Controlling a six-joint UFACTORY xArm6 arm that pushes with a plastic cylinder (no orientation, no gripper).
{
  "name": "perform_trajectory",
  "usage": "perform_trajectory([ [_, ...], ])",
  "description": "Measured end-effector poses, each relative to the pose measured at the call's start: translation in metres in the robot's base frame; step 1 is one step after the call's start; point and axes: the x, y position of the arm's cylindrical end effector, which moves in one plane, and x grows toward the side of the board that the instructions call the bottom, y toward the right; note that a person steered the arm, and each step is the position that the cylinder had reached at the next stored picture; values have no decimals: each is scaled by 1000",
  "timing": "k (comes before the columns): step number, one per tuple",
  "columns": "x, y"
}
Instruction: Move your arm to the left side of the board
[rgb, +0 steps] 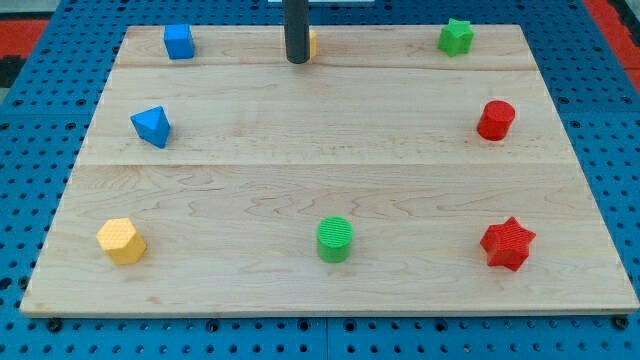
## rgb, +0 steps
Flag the yellow hexagon block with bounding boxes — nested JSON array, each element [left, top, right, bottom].
[[96, 218, 146, 265]]

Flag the red star block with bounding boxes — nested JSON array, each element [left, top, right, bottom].
[[480, 217, 537, 272]]

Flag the light wooden board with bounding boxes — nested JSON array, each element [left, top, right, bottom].
[[21, 25, 639, 318]]

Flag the blue triangular prism block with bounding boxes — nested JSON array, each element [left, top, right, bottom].
[[130, 106, 171, 148]]

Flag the blue cube block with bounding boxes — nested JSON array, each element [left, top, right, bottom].
[[163, 24, 195, 60]]

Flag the red cylinder block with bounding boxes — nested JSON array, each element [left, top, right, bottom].
[[476, 100, 516, 141]]

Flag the yellow block behind rod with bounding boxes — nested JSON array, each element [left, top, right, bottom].
[[309, 30, 318, 59]]

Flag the black cylindrical robot arm rod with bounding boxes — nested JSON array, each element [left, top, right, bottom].
[[282, 0, 310, 64]]

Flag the green cylinder block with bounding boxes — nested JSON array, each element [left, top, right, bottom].
[[316, 216, 353, 263]]

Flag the green star block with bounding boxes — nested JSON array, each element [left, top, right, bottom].
[[438, 18, 474, 57]]

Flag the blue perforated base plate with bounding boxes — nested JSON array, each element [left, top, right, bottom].
[[1, 0, 639, 359]]

